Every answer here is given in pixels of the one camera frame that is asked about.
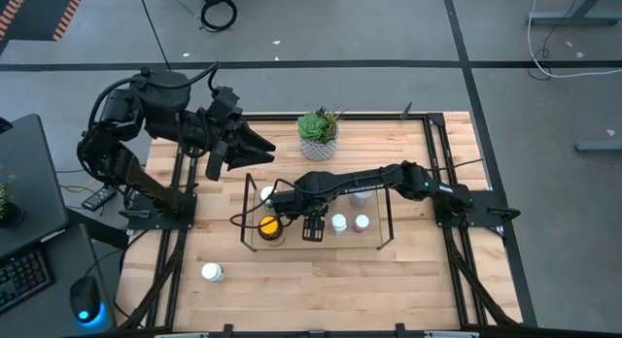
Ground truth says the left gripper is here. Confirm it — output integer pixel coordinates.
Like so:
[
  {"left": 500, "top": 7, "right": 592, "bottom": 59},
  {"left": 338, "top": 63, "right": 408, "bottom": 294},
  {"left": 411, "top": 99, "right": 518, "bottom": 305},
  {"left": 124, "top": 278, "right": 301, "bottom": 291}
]
[{"left": 196, "top": 84, "right": 277, "bottom": 172}]

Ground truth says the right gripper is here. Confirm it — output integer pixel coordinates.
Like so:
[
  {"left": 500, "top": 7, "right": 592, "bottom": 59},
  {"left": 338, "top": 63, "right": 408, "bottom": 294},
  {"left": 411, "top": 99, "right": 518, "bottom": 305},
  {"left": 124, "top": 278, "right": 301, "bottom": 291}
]
[{"left": 270, "top": 189, "right": 332, "bottom": 243}]

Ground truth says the amber bottle yellow cap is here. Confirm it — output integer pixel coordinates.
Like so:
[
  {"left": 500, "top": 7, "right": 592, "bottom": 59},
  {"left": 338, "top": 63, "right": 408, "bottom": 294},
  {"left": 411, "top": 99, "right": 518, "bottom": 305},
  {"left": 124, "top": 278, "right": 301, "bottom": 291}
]
[{"left": 257, "top": 215, "right": 287, "bottom": 247}]

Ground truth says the clear jar green label white cap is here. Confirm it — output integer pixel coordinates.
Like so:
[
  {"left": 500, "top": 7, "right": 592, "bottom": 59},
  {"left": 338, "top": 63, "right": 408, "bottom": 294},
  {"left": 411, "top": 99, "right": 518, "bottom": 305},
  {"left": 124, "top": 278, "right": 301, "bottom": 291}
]
[{"left": 259, "top": 185, "right": 278, "bottom": 216}]

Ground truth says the large white medicine bottle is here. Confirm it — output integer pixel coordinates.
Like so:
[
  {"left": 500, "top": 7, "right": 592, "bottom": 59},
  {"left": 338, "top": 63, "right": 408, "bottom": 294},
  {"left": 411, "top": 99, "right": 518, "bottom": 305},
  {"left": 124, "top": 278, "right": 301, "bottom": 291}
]
[{"left": 348, "top": 189, "right": 375, "bottom": 207}]

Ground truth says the clear acrylic tray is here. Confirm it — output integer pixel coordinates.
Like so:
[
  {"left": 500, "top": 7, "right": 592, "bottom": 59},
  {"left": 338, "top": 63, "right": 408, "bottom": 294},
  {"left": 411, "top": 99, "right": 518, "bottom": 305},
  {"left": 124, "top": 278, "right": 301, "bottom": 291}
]
[{"left": 239, "top": 171, "right": 396, "bottom": 254}]

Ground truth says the succulent plant in patterned pot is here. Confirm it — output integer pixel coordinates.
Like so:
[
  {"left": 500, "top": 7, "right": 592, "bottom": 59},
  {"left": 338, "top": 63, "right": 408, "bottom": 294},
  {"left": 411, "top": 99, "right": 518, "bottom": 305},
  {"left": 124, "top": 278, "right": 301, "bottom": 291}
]
[{"left": 296, "top": 104, "right": 349, "bottom": 162}]

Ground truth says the black power adapter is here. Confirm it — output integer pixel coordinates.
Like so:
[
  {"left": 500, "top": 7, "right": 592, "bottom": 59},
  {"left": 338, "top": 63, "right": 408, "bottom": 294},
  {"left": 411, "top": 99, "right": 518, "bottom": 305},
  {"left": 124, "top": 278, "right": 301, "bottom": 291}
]
[{"left": 81, "top": 185, "right": 118, "bottom": 212}]

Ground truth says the black computer mouse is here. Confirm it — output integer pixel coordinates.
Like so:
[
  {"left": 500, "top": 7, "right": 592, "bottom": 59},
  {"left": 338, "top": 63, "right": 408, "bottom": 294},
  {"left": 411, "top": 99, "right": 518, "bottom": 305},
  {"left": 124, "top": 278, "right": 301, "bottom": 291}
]
[{"left": 69, "top": 276, "right": 106, "bottom": 325}]

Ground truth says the dark desk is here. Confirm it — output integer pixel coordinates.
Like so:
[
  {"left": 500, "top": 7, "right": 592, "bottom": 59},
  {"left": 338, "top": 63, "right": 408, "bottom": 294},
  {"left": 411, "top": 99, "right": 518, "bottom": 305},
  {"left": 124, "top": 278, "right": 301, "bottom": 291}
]
[{"left": 0, "top": 113, "right": 118, "bottom": 338}]

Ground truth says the black keyboard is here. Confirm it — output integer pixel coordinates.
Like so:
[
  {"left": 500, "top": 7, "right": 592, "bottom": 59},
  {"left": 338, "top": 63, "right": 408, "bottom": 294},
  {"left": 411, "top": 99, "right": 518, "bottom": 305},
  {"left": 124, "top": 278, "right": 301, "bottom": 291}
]
[{"left": 0, "top": 248, "right": 53, "bottom": 315}]

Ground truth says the grey table foot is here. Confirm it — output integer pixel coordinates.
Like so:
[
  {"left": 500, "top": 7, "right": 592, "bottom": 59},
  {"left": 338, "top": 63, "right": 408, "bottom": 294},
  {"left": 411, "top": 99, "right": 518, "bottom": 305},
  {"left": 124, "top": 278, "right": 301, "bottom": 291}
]
[
  {"left": 575, "top": 139, "right": 622, "bottom": 152},
  {"left": 528, "top": 0, "right": 622, "bottom": 26}
]

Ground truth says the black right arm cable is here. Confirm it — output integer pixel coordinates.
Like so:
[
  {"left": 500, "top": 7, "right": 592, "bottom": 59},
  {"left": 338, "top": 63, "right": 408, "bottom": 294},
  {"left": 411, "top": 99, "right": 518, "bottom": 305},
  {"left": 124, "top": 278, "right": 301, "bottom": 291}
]
[{"left": 229, "top": 179, "right": 295, "bottom": 231}]

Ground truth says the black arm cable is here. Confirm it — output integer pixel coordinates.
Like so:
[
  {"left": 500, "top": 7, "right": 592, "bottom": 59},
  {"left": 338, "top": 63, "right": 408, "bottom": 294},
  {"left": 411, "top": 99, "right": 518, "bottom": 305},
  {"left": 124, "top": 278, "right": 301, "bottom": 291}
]
[
  {"left": 229, "top": 179, "right": 295, "bottom": 231},
  {"left": 86, "top": 60, "right": 221, "bottom": 135}
]

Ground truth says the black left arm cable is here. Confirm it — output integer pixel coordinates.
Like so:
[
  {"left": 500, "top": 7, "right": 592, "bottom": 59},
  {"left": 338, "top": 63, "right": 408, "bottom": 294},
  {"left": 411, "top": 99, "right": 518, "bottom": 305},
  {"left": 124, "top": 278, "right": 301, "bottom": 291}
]
[{"left": 86, "top": 60, "right": 221, "bottom": 135}]

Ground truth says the black aluminium table frame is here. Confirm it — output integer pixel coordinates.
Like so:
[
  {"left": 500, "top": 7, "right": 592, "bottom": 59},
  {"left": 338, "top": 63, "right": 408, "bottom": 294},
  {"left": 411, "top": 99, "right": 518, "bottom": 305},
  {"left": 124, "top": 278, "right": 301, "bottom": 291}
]
[{"left": 116, "top": 97, "right": 526, "bottom": 338}]

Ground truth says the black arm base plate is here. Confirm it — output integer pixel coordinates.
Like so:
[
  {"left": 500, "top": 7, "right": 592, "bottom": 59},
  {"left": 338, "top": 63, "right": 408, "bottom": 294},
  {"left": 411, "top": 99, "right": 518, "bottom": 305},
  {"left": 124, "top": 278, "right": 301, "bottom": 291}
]
[
  {"left": 119, "top": 191, "right": 198, "bottom": 231},
  {"left": 433, "top": 186, "right": 522, "bottom": 228}
]

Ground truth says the coiled black cable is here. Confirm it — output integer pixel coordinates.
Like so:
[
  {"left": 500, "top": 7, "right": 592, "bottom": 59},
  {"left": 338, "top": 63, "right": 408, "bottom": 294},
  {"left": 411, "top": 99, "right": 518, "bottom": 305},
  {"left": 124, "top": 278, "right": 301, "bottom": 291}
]
[{"left": 199, "top": 0, "right": 239, "bottom": 34}]

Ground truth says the thin black floor cable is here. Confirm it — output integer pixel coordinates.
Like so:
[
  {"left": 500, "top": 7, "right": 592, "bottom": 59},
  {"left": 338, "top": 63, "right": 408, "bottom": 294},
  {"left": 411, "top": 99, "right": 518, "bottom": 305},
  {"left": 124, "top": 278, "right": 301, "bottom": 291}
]
[{"left": 137, "top": 0, "right": 172, "bottom": 71}]

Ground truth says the white floor cable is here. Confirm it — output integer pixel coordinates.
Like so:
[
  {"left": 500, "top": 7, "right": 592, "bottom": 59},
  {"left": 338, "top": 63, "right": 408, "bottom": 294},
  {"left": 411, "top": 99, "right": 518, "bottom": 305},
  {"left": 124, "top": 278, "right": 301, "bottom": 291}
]
[{"left": 527, "top": 0, "right": 622, "bottom": 80}]

